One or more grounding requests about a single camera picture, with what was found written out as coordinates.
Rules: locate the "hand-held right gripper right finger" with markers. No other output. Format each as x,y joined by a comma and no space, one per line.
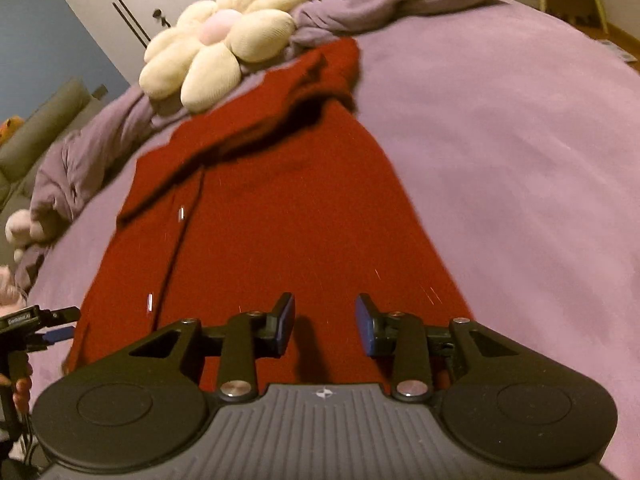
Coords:
363,329

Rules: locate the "red knit sweater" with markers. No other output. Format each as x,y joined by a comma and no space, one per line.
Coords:
280,220

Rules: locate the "person's left hand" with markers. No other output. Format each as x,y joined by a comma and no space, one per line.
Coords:
22,387

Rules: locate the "papers on floor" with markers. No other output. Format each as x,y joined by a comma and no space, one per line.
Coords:
620,51

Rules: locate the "orange plush toy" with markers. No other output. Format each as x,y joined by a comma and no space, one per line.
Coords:
9,129

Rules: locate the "cream flower-shaped pillow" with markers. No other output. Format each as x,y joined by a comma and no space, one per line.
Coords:
222,35

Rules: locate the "grey sofa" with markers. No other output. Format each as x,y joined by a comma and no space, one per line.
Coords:
35,130

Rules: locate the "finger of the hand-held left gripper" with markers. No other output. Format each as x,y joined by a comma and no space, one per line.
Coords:
57,335

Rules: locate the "purple bed sheet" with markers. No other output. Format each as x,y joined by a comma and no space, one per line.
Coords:
500,170

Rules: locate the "pale pink plush toy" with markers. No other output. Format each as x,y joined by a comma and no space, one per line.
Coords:
22,232

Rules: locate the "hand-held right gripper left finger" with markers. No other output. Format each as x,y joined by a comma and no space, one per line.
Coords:
283,324

